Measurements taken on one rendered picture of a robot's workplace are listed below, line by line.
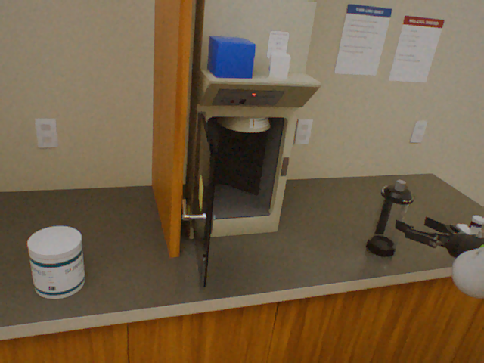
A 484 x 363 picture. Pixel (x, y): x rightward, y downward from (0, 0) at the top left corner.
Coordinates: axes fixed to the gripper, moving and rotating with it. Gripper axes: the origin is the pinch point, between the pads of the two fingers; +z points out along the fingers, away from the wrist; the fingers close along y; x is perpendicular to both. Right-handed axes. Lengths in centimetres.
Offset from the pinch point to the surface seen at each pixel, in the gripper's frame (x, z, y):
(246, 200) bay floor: 1, 40, 41
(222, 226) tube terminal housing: 7, 31, 53
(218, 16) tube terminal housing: -58, 16, 61
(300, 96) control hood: -38, 13, 37
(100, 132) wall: -20, 70, 91
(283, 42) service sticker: -52, 17, 41
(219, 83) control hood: -40, 8, 62
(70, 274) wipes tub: 9, 10, 101
